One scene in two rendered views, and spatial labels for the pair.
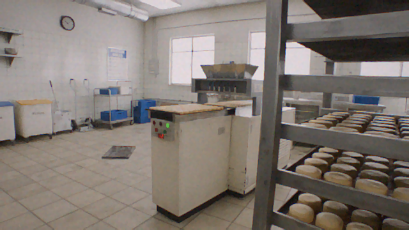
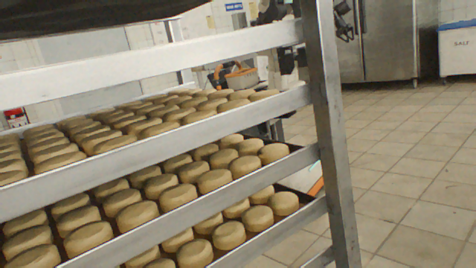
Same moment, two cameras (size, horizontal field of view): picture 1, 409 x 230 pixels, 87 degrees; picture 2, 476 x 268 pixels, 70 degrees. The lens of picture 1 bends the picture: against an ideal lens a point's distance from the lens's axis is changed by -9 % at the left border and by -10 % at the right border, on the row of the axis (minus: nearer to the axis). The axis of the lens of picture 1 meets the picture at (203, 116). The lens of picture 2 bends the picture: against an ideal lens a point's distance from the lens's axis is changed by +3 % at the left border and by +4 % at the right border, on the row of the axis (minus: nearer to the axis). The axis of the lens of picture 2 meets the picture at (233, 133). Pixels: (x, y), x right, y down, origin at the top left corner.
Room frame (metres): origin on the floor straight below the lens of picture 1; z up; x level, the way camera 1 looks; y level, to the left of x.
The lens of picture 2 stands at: (0.77, -0.90, 1.15)
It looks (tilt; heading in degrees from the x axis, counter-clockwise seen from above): 16 degrees down; 108
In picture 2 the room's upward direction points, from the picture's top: 12 degrees counter-clockwise
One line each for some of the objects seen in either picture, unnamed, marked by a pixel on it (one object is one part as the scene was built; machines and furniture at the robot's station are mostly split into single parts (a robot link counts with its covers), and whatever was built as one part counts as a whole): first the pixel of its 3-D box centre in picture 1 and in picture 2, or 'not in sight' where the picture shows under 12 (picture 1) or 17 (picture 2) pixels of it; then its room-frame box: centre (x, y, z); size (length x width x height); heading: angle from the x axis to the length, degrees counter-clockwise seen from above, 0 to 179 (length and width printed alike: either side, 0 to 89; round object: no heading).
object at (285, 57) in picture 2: not in sight; (293, 53); (0.57, 1.20, 0.99); 0.28 x 0.16 x 0.22; 70
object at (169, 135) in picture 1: (162, 129); not in sight; (1.77, 0.31, 0.77); 0.24 x 0.04 x 0.14; 50
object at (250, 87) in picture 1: (227, 95); not in sight; (2.45, -0.24, 1.01); 0.72 x 0.33 x 0.34; 50
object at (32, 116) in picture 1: (32, 119); not in sight; (4.13, 3.25, 0.38); 0.64 x 0.54 x 0.77; 57
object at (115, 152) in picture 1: (119, 151); not in sight; (3.55, 1.31, 0.02); 0.60 x 0.40 x 0.03; 6
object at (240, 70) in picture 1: (228, 71); not in sight; (2.45, -0.24, 1.25); 0.56 x 0.29 x 0.14; 50
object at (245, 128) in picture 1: (246, 142); not in sight; (2.81, -0.54, 0.42); 1.28 x 0.72 x 0.84; 140
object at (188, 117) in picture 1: (244, 108); not in sight; (2.44, -0.43, 0.87); 2.01 x 0.03 x 0.07; 140
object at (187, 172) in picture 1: (193, 158); not in sight; (2.06, 0.08, 0.45); 0.70 x 0.34 x 0.90; 140
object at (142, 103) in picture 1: (143, 103); not in sight; (6.44, 1.66, 0.50); 0.60 x 0.40 x 0.20; 152
